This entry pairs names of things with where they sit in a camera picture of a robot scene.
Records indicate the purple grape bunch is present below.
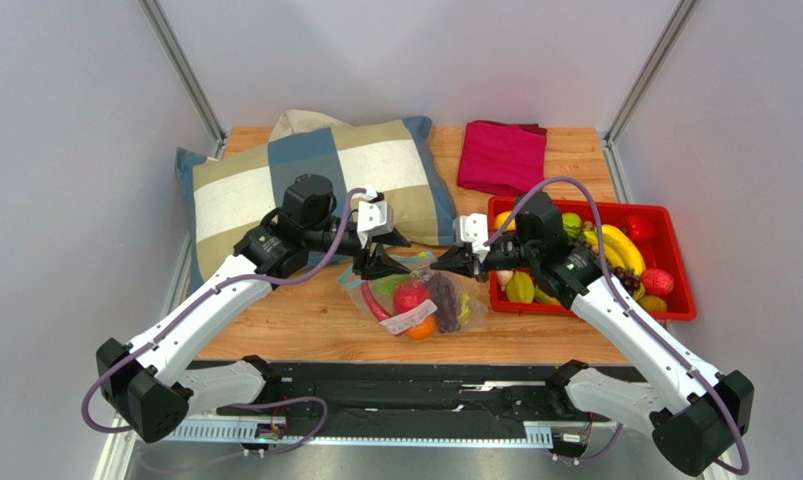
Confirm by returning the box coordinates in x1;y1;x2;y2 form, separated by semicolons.
426;272;460;334

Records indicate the red chili pepper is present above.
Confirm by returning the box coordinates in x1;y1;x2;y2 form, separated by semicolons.
361;283;393;322

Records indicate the clear zip top bag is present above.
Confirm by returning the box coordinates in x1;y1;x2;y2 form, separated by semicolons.
337;251;488;341

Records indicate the orange fruit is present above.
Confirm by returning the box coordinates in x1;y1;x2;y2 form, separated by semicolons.
404;315;438;341

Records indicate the large yellow banana bunch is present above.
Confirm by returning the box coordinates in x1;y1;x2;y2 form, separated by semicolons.
457;292;472;325

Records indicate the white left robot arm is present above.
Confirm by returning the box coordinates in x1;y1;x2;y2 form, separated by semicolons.
82;174;409;443

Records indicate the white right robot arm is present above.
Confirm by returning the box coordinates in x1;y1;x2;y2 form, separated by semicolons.
432;192;755;477

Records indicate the garlic bulb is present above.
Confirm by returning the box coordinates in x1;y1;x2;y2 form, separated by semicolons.
496;270;514;290

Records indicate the yellow green starfruit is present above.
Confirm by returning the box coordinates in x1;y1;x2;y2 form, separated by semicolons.
505;271;535;304

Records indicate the red pomegranate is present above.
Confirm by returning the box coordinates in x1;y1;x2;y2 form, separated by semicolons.
392;279;431;315

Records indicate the yellow green mango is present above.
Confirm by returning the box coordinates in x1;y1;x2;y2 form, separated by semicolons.
534;287;561;307

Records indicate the green pear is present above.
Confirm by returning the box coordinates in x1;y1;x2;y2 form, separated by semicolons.
562;212;583;240

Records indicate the folded magenta towel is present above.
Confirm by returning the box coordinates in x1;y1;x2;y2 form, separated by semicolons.
457;120;548;196

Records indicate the small yellow banana bunch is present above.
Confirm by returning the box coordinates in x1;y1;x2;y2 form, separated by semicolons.
578;224;646;276

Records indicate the red strawberry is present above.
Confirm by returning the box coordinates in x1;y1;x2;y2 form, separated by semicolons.
641;268;676;298

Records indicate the red plastic tray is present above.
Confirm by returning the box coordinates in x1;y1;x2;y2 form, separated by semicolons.
489;202;697;321

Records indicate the plaid blue beige pillow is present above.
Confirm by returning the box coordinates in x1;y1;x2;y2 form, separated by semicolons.
175;109;457;292

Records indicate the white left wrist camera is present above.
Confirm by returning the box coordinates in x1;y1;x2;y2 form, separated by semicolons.
356;184;394;247

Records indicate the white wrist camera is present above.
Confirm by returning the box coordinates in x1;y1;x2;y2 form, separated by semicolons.
356;184;394;247
453;213;490;260

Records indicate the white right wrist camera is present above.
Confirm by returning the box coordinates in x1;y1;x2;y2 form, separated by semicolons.
453;213;490;260

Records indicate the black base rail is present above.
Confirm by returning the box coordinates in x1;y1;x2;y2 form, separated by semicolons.
194;359;642;441

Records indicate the left aluminium frame post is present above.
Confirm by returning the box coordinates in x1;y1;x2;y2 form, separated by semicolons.
139;0;228;155

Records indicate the aluminium frame post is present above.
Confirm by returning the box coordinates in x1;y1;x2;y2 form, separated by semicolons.
604;0;701;145
139;0;228;155

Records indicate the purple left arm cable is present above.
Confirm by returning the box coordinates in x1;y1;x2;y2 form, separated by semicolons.
82;187;369;458

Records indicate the right aluminium frame post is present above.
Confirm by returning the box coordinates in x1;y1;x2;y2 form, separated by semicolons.
604;0;701;145

